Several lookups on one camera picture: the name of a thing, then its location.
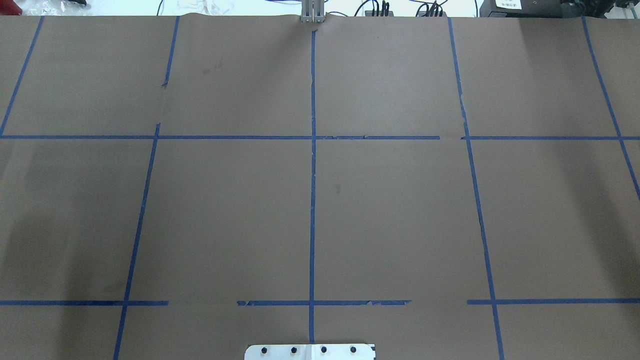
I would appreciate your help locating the aluminium frame post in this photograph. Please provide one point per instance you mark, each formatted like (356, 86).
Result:
(313, 11)

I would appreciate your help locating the red cylinder bottle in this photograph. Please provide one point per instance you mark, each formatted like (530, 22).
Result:
(10, 8)

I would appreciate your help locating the white crumpled tissue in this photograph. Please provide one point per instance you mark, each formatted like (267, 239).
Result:
(206, 7)

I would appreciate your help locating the black box device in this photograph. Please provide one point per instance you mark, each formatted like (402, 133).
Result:
(520, 9)

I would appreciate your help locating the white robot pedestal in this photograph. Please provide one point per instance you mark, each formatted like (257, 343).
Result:
(327, 351)

